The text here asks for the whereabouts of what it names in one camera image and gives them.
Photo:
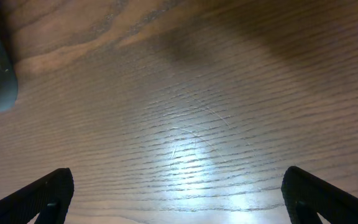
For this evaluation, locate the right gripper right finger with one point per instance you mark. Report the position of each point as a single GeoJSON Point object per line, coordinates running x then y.
{"type": "Point", "coordinates": [308, 198]}

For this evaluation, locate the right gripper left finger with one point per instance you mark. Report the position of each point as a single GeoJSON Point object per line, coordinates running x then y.
{"type": "Point", "coordinates": [46, 200]}

